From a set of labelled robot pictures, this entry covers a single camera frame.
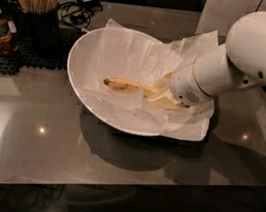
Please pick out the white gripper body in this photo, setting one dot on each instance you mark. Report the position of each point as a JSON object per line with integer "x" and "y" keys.
{"x": 184, "y": 84}

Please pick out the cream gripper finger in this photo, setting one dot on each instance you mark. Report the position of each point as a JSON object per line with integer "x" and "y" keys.
{"x": 163, "y": 80}
{"x": 163, "y": 101}

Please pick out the yellow banana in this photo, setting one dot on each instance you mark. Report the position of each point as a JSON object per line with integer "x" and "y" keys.
{"x": 130, "y": 87}

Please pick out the white paper liner sheet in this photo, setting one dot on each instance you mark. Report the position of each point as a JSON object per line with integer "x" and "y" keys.
{"x": 127, "y": 54}

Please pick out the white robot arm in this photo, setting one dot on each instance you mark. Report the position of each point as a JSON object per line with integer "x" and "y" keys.
{"x": 238, "y": 64}

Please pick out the large white bowl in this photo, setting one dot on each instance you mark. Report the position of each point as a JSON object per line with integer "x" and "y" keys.
{"x": 80, "y": 62}

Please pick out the clear acrylic sign holder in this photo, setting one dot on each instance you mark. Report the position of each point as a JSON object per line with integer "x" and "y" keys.
{"x": 219, "y": 15}

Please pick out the black power adapter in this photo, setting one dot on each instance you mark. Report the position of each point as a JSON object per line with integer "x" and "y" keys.
{"x": 90, "y": 3}

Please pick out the black stick holder cup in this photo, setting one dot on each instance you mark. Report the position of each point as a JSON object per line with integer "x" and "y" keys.
{"x": 45, "y": 32}

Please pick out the small brown sauce bottle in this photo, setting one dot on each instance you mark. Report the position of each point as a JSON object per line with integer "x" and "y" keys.
{"x": 8, "y": 46}

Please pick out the black rubber grid mat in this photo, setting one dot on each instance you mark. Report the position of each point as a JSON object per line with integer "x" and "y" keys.
{"x": 27, "y": 57}

